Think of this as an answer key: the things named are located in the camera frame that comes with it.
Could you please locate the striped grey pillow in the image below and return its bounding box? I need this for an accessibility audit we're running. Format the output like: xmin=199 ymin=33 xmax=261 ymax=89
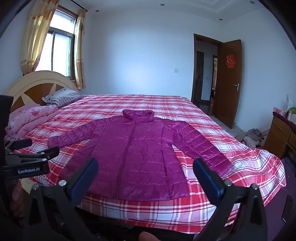
xmin=42 ymin=87 xmax=84 ymax=108

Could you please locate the yellow curtain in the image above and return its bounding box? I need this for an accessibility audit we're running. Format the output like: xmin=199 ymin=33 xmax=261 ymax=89
xmin=74 ymin=9 xmax=87 ymax=90
xmin=21 ymin=0 xmax=59 ymax=76

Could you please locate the dark purple furniture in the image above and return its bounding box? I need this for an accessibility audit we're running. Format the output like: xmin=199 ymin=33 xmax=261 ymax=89
xmin=280 ymin=156 xmax=296 ymax=230

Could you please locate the brown door frame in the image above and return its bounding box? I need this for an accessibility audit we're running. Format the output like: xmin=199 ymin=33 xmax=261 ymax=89
xmin=191 ymin=34 xmax=223 ymax=107

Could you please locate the brown wooden door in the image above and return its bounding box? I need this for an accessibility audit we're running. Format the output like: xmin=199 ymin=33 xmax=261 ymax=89
xmin=212 ymin=39 xmax=243 ymax=129

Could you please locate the wooden cabinet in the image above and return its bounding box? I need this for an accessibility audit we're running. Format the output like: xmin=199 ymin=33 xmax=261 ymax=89
xmin=264 ymin=112 xmax=296 ymax=160

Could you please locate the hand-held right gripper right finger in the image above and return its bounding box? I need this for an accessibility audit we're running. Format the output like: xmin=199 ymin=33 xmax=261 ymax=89
xmin=193 ymin=158 xmax=269 ymax=241

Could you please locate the wooden bed headboard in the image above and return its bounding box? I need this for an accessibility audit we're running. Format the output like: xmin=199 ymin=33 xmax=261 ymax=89
xmin=4 ymin=71 xmax=80 ymax=114

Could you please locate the red plaid bed sheet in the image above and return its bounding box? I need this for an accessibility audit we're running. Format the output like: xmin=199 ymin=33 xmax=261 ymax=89
xmin=5 ymin=94 xmax=287 ymax=227

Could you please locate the black curtain rod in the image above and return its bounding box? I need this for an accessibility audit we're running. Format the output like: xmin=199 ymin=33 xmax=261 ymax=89
xmin=58 ymin=4 xmax=88 ymax=11

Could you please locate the pile of clothes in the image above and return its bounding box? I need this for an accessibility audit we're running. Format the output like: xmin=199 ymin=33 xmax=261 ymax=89
xmin=236 ymin=128 xmax=266 ymax=147

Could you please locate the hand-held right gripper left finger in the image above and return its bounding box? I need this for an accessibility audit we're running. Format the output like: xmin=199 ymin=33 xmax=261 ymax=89
xmin=23 ymin=158 xmax=100 ymax=241

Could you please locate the purple quilted down jacket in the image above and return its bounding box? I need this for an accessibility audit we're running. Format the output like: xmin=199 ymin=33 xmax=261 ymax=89
xmin=47 ymin=109 xmax=233 ymax=202

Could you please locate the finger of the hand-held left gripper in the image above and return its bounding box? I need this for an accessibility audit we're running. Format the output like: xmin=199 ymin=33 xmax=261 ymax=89
xmin=13 ymin=146 xmax=60 ymax=163
xmin=5 ymin=138 xmax=33 ymax=151

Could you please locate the window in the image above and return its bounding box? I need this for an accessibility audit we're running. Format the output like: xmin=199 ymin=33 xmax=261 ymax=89
xmin=35 ymin=9 xmax=79 ymax=80

